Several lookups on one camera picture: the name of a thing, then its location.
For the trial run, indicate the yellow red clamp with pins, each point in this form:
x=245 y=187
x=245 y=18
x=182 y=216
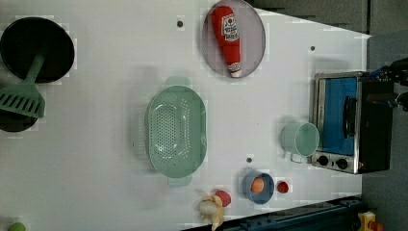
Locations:
x=369 y=223

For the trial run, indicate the blue metal rail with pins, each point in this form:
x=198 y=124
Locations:
x=333 y=215

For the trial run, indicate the grey round plate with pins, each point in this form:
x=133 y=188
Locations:
x=252 y=33

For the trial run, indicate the blue bowl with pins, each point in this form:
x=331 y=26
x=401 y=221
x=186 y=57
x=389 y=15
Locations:
x=262 y=197

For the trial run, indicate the light green cup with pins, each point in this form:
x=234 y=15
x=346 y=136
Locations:
x=300 y=140

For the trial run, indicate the orange egg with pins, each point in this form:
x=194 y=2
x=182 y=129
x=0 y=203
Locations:
x=257 y=185

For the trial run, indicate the black round object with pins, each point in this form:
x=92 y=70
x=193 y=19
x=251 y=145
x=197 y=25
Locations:
x=12 y=122

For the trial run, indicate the green slotted spatula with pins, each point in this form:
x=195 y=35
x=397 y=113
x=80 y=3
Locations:
x=24 y=98

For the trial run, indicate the red plush fruit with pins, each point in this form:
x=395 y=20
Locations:
x=224 y=196

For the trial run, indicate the red plush ketchup bottle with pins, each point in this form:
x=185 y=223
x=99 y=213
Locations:
x=228 y=38

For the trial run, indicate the black round pan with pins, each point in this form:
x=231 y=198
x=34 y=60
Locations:
x=22 y=40

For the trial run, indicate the silver toaster oven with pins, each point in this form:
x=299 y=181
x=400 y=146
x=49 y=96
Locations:
x=354 y=120

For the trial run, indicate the small red ball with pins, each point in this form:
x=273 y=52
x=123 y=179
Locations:
x=283 y=187

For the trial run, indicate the green plastic strainer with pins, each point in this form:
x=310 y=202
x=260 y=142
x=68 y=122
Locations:
x=176 y=131

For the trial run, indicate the green ball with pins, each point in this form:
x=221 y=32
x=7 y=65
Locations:
x=18 y=226

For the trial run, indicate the plush peeled banana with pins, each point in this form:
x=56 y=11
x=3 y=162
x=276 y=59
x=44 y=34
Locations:
x=211 y=208

